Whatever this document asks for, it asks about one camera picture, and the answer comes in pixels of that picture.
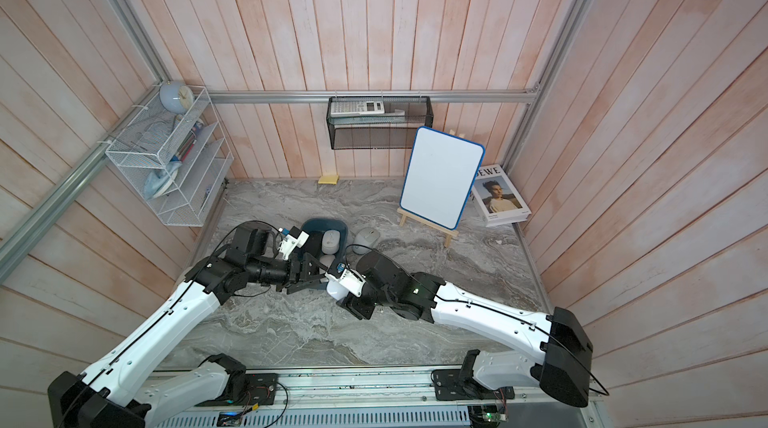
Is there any white calculator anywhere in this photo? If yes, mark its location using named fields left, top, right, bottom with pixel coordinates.
left=329, top=100, right=386, bottom=118

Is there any magazine with portrait cover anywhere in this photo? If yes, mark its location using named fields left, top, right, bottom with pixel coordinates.
left=471, top=164, right=531, bottom=227

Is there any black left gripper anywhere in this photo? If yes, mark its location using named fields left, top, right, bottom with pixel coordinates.
left=248, top=252, right=333, bottom=293

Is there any white wire mesh shelf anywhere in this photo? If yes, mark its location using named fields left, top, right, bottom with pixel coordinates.
left=106, top=86, right=234, bottom=227

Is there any white beige round mouse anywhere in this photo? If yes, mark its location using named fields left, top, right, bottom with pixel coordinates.
left=352, top=227, right=381, bottom=255

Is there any white slim mouse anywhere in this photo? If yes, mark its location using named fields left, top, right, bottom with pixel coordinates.
left=326, top=279, right=349, bottom=301

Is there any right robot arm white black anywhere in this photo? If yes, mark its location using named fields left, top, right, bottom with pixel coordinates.
left=325, top=250, right=593, bottom=408

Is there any teal plastic storage box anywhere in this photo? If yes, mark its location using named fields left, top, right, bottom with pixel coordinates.
left=299, top=218, right=349, bottom=272

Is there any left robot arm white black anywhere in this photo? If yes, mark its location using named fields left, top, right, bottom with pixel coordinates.
left=47, top=220, right=335, bottom=427

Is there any black mesh wall basket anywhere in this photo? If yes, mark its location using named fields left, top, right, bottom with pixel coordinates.
left=326, top=96, right=434, bottom=150

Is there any blue framed whiteboard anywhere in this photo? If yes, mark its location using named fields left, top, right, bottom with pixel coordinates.
left=399, top=126, right=485, bottom=230

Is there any white ribbed Lecoo mouse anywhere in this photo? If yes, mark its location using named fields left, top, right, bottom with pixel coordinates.
left=321, top=230, right=341, bottom=255

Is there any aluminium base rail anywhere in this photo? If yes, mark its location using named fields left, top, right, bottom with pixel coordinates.
left=128, top=361, right=603, bottom=414

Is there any white iron on shelf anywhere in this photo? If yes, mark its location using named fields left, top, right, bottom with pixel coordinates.
left=142, top=158, right=182, bottom=200

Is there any wooden easel stand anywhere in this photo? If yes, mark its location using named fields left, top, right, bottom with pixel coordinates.
left=397, top=207, right=459, bottom=248

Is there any yellow sticky note pad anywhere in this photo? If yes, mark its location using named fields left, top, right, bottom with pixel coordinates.
left=318, top=174, right=340, bottom=185

